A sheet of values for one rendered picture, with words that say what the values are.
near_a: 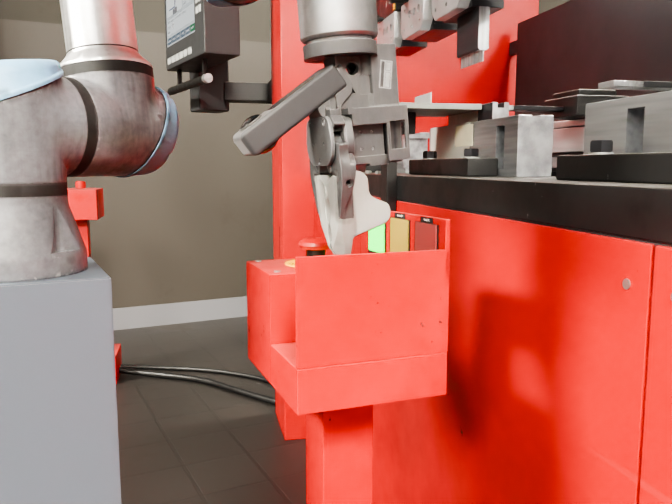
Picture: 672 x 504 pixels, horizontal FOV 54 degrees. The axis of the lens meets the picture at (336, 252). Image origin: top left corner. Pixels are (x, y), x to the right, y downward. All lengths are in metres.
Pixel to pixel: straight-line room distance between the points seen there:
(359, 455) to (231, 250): 3.19
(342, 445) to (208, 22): 1.66
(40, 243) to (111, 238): 2.99
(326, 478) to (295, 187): 1.41
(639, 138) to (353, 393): 0.45
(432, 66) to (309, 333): 1.66
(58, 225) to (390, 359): 0.39
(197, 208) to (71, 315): 3.10
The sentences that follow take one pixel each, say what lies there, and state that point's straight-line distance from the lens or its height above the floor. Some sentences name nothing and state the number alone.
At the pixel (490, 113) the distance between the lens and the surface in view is 1.18.
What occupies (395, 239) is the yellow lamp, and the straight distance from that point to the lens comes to 0.75.
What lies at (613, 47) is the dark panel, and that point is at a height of 1.18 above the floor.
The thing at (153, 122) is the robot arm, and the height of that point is 0.95.
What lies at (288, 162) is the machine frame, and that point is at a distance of 2.06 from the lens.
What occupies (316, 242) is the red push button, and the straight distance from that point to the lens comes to 0.74.
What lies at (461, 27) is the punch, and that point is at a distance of 1.34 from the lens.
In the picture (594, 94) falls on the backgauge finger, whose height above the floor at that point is 1.03.
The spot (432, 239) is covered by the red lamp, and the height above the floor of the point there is 0.82.
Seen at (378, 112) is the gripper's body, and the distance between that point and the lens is 0.63.
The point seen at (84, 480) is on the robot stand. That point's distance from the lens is 0.80.
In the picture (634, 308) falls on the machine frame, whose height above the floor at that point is 0.77.
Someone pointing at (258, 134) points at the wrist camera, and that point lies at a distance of 0.61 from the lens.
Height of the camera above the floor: 0.89
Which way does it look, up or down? 7 degrees down
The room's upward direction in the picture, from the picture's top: straight up
